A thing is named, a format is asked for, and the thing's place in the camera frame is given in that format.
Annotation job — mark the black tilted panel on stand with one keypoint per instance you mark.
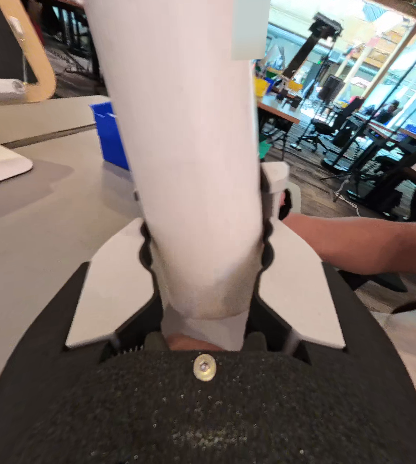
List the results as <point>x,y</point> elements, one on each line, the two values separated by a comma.
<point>304,50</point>

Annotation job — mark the yellow bin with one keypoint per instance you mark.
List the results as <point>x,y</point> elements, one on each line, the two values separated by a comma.
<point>261,87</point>

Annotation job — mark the black office chair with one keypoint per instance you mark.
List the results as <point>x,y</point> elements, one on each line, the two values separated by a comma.
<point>320,127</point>

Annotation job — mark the black chair armrest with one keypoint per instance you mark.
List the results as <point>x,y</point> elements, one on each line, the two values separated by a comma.
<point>375,281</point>

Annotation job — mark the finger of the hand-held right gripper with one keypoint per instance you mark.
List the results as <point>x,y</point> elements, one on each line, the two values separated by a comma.
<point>273,177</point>

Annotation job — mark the wooden background table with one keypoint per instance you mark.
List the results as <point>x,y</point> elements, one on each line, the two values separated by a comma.
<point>277,108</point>

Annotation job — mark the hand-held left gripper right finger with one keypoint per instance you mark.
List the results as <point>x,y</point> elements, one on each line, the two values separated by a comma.
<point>298,290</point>

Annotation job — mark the green crate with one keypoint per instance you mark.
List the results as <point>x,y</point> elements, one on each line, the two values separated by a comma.
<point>265,150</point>

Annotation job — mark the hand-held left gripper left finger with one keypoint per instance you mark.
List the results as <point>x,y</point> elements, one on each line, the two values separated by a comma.
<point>113,290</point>

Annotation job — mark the person's right forearm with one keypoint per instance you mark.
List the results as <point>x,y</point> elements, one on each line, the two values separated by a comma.
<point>356,243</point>

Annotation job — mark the blue plastic bin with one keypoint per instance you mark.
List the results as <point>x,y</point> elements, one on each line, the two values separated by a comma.
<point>112,137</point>

